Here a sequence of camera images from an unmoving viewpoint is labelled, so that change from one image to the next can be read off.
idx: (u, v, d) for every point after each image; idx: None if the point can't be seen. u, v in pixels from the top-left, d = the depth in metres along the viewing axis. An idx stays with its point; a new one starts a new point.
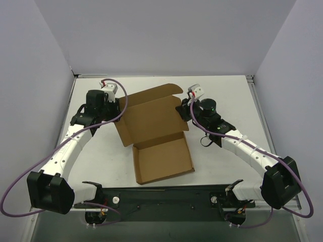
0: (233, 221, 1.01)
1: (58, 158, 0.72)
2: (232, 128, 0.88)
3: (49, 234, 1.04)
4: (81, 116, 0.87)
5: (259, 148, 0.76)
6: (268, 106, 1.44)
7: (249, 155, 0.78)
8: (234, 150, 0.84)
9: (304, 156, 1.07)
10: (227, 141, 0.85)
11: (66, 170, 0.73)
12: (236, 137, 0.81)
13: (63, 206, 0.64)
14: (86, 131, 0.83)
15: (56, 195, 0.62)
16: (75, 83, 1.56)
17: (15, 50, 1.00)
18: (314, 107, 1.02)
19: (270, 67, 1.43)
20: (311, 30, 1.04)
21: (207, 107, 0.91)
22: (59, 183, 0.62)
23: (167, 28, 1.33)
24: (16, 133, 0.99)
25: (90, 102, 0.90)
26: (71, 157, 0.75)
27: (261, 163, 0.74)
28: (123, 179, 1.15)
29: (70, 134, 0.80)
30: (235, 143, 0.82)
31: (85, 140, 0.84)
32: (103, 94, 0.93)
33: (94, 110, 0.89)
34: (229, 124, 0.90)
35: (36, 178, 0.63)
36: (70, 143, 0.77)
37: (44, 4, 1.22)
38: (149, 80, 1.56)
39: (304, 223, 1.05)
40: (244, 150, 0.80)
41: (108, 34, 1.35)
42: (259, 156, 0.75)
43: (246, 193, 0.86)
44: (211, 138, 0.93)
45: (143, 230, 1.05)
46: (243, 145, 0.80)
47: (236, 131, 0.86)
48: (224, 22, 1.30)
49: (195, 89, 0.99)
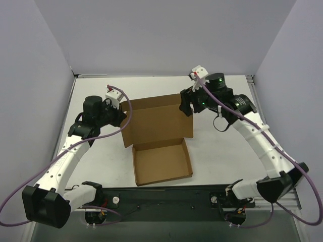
0: (233, 221, 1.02)
1: (54, 171, 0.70)
2: (252, 110, 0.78)
3: (49, 234, 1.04)
4: (78, 126, 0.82)
5: (279, 147, 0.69)
6: (268, 106, 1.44)
7: (265, 150, 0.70)
8: (248, 137, 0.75)
9: (305, 156, 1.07)
10: (244, 126, 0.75)
11: (62, 183, 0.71)
12: (258, 126, 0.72)
13: (58, 219, 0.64)
14: (84, 143, 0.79)
15: (51, 210, 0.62)
16: (75, 84, 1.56)
17: (14, 50, 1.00)
18: (314, 107, 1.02)
19: (270, 67, 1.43)
20: (311, 29, 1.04)
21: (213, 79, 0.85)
22: (54, 197, 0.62)
23: (167, 27, 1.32)
24: (16, 133, 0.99)
25: (88, 110, 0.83)
26: (68, 169, 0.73)
27: (275, 165, 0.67)
28: (123, 179, 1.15)
29: (67, 146, 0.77)
30: (253, 132, 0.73)
31: (83, 152, 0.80)
32: (101, 100, 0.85)
33: (93, 119, 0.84)
34: (250, 103, 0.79)
35: (31, 192, 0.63)
36: (67, 156, 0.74)
37: (44, 4, 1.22)
38: (149, 80, 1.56)
39: (304, 223, 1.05)
40: (260, 143, 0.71)
41: (108, 33, 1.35)
42: (275, 156, 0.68)
43: (245, 192, 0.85)
44: (224, 114, 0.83)
45: (143, 230, 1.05)
46: (261, 137, 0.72)
47: (257, 115, 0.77)
48: (224, 21, 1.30)
49: (197, 70, 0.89)
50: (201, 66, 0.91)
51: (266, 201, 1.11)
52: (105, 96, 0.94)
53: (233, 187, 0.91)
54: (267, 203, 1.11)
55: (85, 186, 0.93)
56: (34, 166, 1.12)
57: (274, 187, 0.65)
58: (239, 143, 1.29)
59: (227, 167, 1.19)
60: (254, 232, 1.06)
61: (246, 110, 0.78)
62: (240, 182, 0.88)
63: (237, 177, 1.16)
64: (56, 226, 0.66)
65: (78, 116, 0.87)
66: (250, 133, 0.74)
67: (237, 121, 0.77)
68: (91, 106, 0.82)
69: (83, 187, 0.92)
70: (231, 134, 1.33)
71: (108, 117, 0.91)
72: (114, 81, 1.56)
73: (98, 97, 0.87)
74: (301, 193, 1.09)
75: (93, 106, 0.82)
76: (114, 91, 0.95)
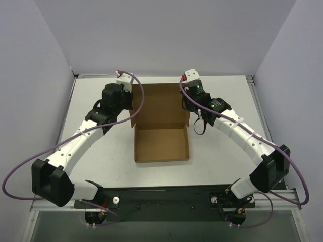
0: (233, 221, 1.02)
1: (65, 150, 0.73)
2: (227, 108, 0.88)
3: (49, 234, 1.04)
4: (96, 112, 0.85)
5: (256, 134, 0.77)
6: (268, 106, 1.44)
7: (245, 139, 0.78)
8: (229, 132, 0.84)
9: (304, 156, 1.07)
10: (222, 123, 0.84)
11: (70, 163, 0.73)
12: (233, 120, 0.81)
13: (61, 197, 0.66)
14: (99, 129, 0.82)
15: (56, 186, 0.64)
16: (75, 84, 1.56)
17: (15, 50, 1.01)
18: (314, 107, 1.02)
19: (270, 67, 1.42)
20: (311, 29, 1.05)
21: (192, 85, 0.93)
22: (61, 174, 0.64)
23: (167, 28, 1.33)
24: (16, 134, 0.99)
25: (106, 99, 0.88)
26: (79, 150, 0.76)
27: (257, 150, 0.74)
28: (123, 179, 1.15)
29: (82, 129, 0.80)
30: (231, 126, 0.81)
31: (95, 138, 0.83)
32: (120, 90, 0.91)
33: (110, 108, 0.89)
34: (224, 102, 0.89)
35: (40, 166, 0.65)
36: (80, 138, 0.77)
37: (44, 5, 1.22)
38: (150, 80, 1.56)
39: (304, 223, 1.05)
40: (239, 135, 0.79)
41: (108, 34, 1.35)
42: (255, 142, 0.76)
43: (245, 190, 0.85)
44: (204, 117, 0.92)
45: (143, 230, 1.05)
46: (238, 129, 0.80)
47: (232, 112, 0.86)
48: (224, 21, 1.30)
49: (189, 73, 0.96)
50: (195, 70, 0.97)
51: (267, 201, 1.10)
52: (117, 81, 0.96)
53: (231, 186, 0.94)
54: (267, 203, 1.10)
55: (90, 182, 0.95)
56: None
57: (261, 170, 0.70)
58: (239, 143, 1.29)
59: (227, 167, 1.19)
60: (254, 232, 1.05)
61: (222, 109, 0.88)
62: (238, 181, 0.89)
63: (236, 177, 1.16)
64: (57, 204, 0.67)
65: (97, 103, 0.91)
66: (228, 127, 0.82)
67: (217, 120, 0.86)
68: (110, 95, 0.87)
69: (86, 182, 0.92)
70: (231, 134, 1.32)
71: (123, 104, 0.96)
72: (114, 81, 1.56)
73: (116, 86, 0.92)
74: (301, 192, 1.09)
75: (111, 95, 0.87)
76: (124, 75, 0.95)
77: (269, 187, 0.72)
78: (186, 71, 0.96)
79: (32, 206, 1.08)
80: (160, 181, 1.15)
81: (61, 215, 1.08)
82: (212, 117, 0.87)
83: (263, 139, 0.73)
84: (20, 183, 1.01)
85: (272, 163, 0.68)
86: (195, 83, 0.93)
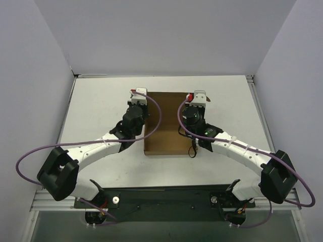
0: (233, 221, 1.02)
1: (85, 149, 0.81)
2: (219, 130, 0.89)
3: (49, 234, 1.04)
4: (119, 131, 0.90)
5: (251, 146, 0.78)
6: (268, 106, 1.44)
7: (242, 155, 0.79)
8: (226, 153, 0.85)
9: (304, 156, 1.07)
10: (217, 145, 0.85)
11: (85, 162, 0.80)
12: (226, 140, 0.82)
13: (61, 190, 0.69)
14: (118, 143, 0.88)
15: (64, 176, 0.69)
16: (75, 83, 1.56)
17: (15, 50, 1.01)
18: (314, 106, 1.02)
19: (270, 67, 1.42)
20: (311, 29, 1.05)
21: (190, 115, 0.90)
22: (75, 168, 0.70)
23: (167, 27, 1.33)
24: (16, 133, 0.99)
25: (126, 122, 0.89)
26: (96, 155, 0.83)
27: (255, 162, 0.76)
28: (123, 179, 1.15)
29: (105, 137, 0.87)
30: (226, 146, 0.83)
31: (112, 151, 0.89)
32: (140, 116, 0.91)
33: (129, 130, 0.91)
34: (215, 126, 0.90)
35: (58, 153, 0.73)
36: (100, 144, 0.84)
37: (44, 5, 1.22)
38: (149, 80, 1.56)
39: (304, 223, 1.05)
40: (236, 152, 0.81)
41: (108, 34, 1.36)
42: (252, 155, 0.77)
43: (246, 193, 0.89)
44: (201, 144, 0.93)
45: (143, 230, 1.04)
46: (233, 146, 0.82)
47: (224, 133, 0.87)
48: (224, 21, 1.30)
49: (198, 95, 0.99)
50: (204, 93, 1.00)
51: (266, 201, 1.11)
52: (133, 99, 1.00)
53: (233, 189, 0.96)
54: (267, 203, 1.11)
55: (92, 183, 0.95)
56: (34, 166, 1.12)
57: (265, 180, 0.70)
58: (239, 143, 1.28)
59: (226, 168, 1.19)
60: (255, 232, 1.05)
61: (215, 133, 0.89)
62: (240, 184, 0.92)
63: (236, 176, 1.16)
64: (54, 195, 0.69)
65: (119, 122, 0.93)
66: (224, 148, 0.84)
67: (213, 145, 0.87)
68: (128, 120, 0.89)
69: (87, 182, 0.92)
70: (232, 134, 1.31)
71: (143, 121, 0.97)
72: (114, 80, 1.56)
73: (138, 110, 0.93)
74: (301, 192, 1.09)
75: (131, 120, 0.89)
76: (139, 95, 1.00)
77: (282, 197, 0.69)
78: (195, 92, 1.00)
79: (32, 206, 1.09)
80: (160, 181, 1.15)
81: (61, 216, 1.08)
82: (209, 143, 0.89)
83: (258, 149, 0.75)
84: (20, 183, 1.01)
85: (272, 170, 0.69)
86: (193, 113, 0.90)
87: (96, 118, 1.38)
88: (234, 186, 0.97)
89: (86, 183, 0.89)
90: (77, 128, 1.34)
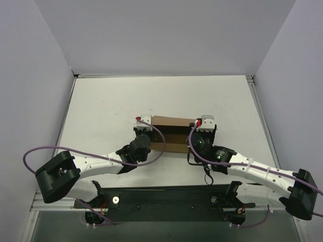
0: (233, 221, 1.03)
1: (89, 161, 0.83)
2: (232, 153, 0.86)
3: (48, 234, 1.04)
4: (125, 155, 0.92)
5: (271, 169, 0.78)
6: (268, 106, 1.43)
7: (264, 178, 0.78)
8: (245, 176, 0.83)
9: (305, 156, 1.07)
10: (234, 169, 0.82)
11: (86, 173, 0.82)
12: (245, 164, 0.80)
13: (51, 194, 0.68)
14: (119, 166, 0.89)
15: (60, 182, 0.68)
16: (75, 83, 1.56)
17: (15, 49, 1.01)
18: (314, 106, 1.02)
19: (270, 67, 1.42)
20: (311, 29, 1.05)
21: (195, 142, 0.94)
22: (74, 178, 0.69)
23: (167, 27, 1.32)
24: (16, 133, 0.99)
25: (132, 148, 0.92)
26: (98, 169, 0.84)
27: (280, 185, 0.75)
28: (123, 180, 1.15)
29: (110, 156, 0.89)
30: (245, 170, 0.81)
31: (113, 171, 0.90)
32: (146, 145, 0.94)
33: (134, 156, 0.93)
34: (227, 148, 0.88)
35: (64, 157, 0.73)
36: (104, 162, 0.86)
37: (44, 5, 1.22)
38: (150, 80, 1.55)
39: (304, 223, 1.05)
40: (257, 176, 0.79)
41: (108, 33, 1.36)
42: (275, 178, 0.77)
43: (253, 198, 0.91)
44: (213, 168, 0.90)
45: (142, 229, 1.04)
46: (253, 170, 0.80)
47: (238, 155, 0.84)
48: (224, 21, 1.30)
49: (206, 121, 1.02)
50: (212, 118, 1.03)
51: None
52: (138, 126, 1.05)
53: (237, 194, 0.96)
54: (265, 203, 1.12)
55: (93, 185, 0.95)
56: (34, 166, 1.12)
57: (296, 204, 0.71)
58: (239, 143, 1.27)
59: None
60: (255, 233, 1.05)
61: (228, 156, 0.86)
62: (248, 191, 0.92)
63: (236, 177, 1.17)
64: (43, 196, 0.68)
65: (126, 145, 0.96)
66: (243, 172, 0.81)
67: (229, 169, 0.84)
68: (134, 148, 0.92)
69: (86, 183, 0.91)
70: (232, 134, 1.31)
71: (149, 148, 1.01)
72: (113, 80, 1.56)
73: (145, 140, 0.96)
74: None
75: (137, 148, 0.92)
76: (143, 123, 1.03)
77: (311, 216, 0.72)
78: (203, 118, 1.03)
79: (32, 206, 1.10)
80: (159, 181, 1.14)
81: (62, 216, 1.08)
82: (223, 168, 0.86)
83: (282, 173, 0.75)
84: (20, 184, 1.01)
85: (301, 193, 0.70)
86: (197, 140, 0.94)
87: (95, 118, 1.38)
88: (239, 192, 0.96)
89: (84, 186, 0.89)
90: (77, 128, 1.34)
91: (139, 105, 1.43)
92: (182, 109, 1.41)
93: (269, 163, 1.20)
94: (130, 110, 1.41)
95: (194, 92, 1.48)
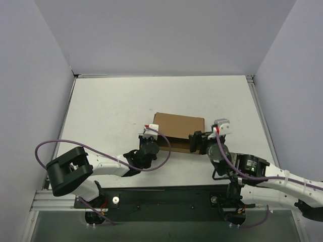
0: (233, 221, 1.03)
1: (101, 159, 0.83)
2: (265, 164, 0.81)
3: (48, 234, 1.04)
4: (131, 159, 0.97)
5: (307, 182, 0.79)
6: (268, 106, 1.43)
7: (301, 192, 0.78)
8: (279, 188, 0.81)
9: (305, 156, 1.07)
10: (271, 183, 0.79)
11: (95, 171, 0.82)
12: (284, 178, 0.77)
13: (61, 187, 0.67)
14: (125, 168, 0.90)
15: (72, 177, 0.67)
16: (75, 83, 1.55)
17: (15, 49, 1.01)
18: (314, 106, 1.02)
19: (270, 67, 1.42)
20: (311, 29, 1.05)
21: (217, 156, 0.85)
22: (87, 174, 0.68)
23: (167, 28, 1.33)
24: (16, 132, 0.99)
25: (140, 154, 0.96)
26: (106, 169, 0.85)
27: (317, 198, 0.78)
28: (123, 180, 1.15)
29: (119, 157, 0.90)
30: (281, 184, 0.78)
31: (117, 173, 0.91)
32: (154, 153, 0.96)
33: (141, 162, 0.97)
34: (259, 159, 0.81)
35: (77, 153, 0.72)
36: (114, 163, 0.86)
37: (44, 4, 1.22)
38: (150, 80, 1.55)
39: (304, 223, 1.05)
40: (293, 189, 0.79)
41: (108, 33, 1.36)
42: (311, 191, 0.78)
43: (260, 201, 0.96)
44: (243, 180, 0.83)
45: (142, 229, 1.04)
46: (290, 183, 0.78)
47: (271, 167, 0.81)
48: (224, 21, 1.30)
49: (222, 126, 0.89)
50: (228, 121, 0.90)
51: None
52: (146, 134, 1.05)
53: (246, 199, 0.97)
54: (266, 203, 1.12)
55: (95, 185, 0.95)
56: (34, 166, 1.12)
57: None
58: (239, 143, 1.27)
59: None
60: (256, 233, 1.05)
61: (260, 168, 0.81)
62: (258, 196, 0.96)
63: None
64: (52, 189, 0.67)
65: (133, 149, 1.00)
66: (279, 185, 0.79)
67: (264, 183, 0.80)
68: (143, 153, 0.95)
69: (89, 182, 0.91)
70: (232, 134, 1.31)
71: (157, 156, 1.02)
72: (114, 80, 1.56)
73: (155, 146, 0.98)
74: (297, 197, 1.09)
75: (145, 154, 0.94)
76: (152, 130, 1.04)
77: None
78: (219, 123, 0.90)
79: (32, 206, 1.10)
80: (159, 181, 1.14)
81: (62, 216, 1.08)
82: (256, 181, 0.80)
83: (319, 187, 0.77)
84: (20, 184, 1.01)
85: None
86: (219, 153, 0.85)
87: (96, 118, 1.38)
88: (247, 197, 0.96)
89: (88, 184, 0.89)
90: (77, 128, 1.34)
91: (139, 104, 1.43)
92: (182, 109, 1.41)
93: (270, 162, 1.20)
94: (130, 110, 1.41)
95: (194, 92, 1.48)
